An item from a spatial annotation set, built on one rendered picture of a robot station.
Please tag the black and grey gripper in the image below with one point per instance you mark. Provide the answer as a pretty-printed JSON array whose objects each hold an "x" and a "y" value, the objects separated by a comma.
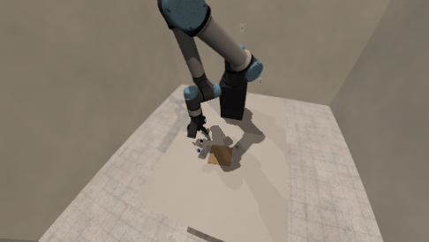
[{"x": 201, "y": 127}]

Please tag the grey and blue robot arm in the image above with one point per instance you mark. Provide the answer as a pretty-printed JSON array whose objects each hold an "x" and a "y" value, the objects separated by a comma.
[{"x": 193, "y": 18}]

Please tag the brown flat mat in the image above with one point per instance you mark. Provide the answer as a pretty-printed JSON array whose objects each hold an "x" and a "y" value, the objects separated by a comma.
[{"x": 220, "y": 155}]

